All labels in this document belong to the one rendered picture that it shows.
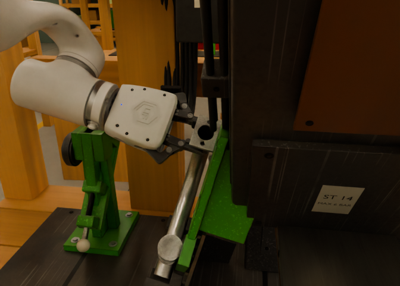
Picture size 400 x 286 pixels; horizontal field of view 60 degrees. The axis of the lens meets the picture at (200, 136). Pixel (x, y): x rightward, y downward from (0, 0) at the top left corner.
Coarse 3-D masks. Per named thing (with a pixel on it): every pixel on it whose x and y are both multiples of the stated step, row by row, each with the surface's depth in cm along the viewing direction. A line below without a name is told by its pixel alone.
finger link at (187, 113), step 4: (176, 112) 58; (180, 112) 58; (184, 112) 58; (188, 112) 58; (192, 112) 58; (176, 116) 58; (180, 116) 58; (184, 116) 58; (188, 116) 58; (192, 116) 58; (172, 120) 60; (176, 120) 60; (180, 120) 60; (184, 120) 60
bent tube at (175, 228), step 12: (204, 120) 56; (204, 132) 60; (216, 132) 56; (192, 144) 55; (192, 156) 65; (204, 156) 63; (192, 168) 65; (192, 180) 66; (180, 192) 66; (192, 192) 66; (180, 204) 64; (192, 204) 65; (180, 216) 63; (168, 228) 63; (180, 228) 63; (168, 276) 59
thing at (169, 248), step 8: (160, 240) 52; (168, 240) 52; (176, 240) 52; (160, 248) 52; (168, 248) 52; (176, 248) 52; (160, 256) 56; (168, 256) 51; (176, 256) 51; (168, 264) 57
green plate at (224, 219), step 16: (224, 144) 44; (224, 160) 46; (208, 176) 46; (224, 176) 47; (208, 192) 47; (224, 192) 48; (208, 208) 49; (224, 208) 49; (240, 208) 48; (192, 224) 49; (208, 224) 50; (224, 224) 50; (240, 224) 50; (240, 240) 51
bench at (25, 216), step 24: (48, 192) 105; (72, 192) 105; (120, 192) 105; (0, 216) 93; (24, 216) 93; (48, 216) 93; (168, 216) 93; (0, 240) 84; (24, 240) 84; (0, 264) 77
